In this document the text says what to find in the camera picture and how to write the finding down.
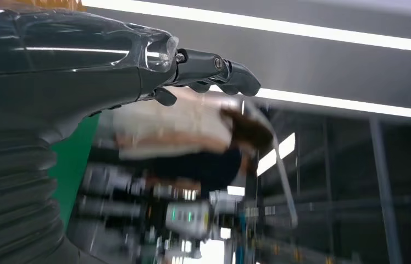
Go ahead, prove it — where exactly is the person in white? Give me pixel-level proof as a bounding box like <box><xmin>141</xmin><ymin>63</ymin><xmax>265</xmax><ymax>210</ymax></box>
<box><xmin>94</xmin><ymin>86</ymin><xmax>275</xmax><ymax>162</ymax></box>

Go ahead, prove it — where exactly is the orange juice bottle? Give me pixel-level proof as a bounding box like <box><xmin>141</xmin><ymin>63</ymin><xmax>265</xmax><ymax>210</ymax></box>
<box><xmin>0</xmin><ymin>0</ymin><xmax>87</xmax><ymax>12</ymax></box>

